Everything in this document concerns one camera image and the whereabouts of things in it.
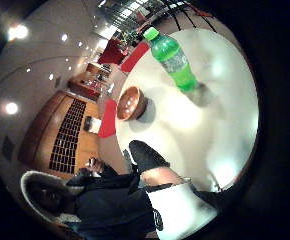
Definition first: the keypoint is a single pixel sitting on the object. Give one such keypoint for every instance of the red chair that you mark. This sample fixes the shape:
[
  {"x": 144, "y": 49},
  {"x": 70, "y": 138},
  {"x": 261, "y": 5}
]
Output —
[
  {"x": 108, "y": 118},
  {"x": 135, "y": 56}
]

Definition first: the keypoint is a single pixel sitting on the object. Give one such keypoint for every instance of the brown wooden bowl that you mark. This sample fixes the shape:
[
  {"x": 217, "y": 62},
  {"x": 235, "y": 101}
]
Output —
[{"x": 129, "y": 104}]

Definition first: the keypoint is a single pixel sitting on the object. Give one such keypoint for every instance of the person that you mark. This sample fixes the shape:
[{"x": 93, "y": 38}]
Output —
[{"x": 108, "y": 203}]

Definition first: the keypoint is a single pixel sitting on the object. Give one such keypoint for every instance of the wooden counter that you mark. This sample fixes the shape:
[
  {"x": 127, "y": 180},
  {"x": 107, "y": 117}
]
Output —
[{"x": 85, "y": 88}]

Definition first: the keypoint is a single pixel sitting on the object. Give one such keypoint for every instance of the green plastic bottle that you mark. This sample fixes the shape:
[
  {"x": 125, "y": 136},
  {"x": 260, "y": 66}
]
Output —
[{"x": 171, "y": 58}]

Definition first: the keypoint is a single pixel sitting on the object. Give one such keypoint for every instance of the dark red sofa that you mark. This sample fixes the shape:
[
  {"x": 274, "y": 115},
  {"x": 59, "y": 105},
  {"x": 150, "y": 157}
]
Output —
[{"x": 111, "y": 52}]

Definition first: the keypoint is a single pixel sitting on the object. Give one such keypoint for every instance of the dark ceiling vent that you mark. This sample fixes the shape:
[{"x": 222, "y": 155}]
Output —
[{"x": 7, "y": 147}]

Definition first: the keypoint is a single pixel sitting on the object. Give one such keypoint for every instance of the large round ceiling lamp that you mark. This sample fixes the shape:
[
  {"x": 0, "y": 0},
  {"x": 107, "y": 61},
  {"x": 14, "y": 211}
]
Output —
[
  {"x": 11, "y": 108},
  {"x": 18, "y": 32}
]

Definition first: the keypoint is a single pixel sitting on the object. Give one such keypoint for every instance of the group of small ceiling spotlights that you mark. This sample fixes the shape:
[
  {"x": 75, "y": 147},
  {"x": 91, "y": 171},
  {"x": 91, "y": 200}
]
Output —
[{"x": 64, "y": 37}]

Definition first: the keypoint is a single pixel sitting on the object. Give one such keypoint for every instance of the black tripod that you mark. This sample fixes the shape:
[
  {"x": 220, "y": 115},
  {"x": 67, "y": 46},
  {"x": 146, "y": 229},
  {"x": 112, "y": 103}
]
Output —
[{"x": 185, "y": 16}]

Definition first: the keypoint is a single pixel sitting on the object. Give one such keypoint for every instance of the dark wall screen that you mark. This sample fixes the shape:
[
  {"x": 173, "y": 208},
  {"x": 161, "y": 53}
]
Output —
[{"x": 87, "y": 123}]

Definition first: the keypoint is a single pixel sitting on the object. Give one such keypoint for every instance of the black grid wall panel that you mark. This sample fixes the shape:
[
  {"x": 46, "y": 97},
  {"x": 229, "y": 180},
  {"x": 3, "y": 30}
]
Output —
[{"x": 66, "y": 136}]

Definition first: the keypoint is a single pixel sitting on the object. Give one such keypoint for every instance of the wooden wall cabinet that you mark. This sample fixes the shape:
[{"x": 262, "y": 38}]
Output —
[{"x": 40, "y": 133}]

